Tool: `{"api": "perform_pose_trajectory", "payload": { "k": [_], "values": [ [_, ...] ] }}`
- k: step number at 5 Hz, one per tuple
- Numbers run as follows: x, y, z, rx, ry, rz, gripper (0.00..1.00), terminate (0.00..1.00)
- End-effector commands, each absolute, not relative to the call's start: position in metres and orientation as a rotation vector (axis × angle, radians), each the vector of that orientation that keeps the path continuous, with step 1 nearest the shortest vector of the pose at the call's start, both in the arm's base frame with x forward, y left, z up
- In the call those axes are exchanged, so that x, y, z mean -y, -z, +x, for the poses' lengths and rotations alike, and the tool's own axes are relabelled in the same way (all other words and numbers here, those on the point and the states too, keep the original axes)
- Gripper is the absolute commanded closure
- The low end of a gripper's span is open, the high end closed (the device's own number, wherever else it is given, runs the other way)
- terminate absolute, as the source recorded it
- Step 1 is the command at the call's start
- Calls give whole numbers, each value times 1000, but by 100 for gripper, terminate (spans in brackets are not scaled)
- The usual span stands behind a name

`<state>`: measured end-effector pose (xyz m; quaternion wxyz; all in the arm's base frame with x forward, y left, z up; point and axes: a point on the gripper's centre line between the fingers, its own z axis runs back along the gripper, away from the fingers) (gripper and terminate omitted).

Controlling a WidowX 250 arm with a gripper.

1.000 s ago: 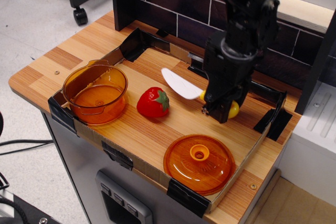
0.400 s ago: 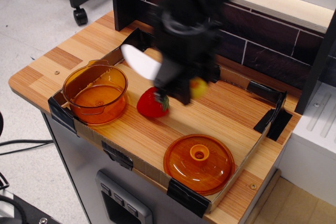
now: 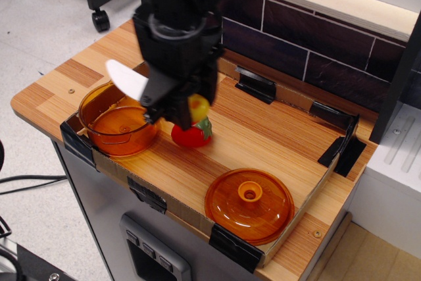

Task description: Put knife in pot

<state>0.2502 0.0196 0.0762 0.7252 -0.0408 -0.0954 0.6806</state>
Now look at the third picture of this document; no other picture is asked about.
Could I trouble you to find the black vertical post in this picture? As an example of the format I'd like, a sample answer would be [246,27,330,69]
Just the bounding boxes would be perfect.
[370,15,420,143]

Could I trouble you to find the orange transparent plastic pot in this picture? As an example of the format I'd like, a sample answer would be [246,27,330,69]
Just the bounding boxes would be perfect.
[78,82,161,157]

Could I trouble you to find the grey control panel with buttons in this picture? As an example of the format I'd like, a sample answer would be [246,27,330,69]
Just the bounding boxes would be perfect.
[120,215,192,281]

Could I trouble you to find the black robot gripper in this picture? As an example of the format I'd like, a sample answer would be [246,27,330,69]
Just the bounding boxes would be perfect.
[133,0,224,130]

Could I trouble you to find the white yellow toy knife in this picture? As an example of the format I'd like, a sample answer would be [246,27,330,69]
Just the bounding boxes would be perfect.
[105,60,210,123]

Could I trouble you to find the cardboard fence with black tape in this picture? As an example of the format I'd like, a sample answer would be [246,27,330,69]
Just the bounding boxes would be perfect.
[57,77,376,280]

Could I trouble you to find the black cables on floor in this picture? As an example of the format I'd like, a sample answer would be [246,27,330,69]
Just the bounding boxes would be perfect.
[0,174,68,196]

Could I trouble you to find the red toy strawberry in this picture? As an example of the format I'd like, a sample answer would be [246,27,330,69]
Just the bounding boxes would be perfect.
[171,117,212,147]

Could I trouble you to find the orange transparent pot lid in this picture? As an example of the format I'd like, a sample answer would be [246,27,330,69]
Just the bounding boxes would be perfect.
[205,168,295,245]

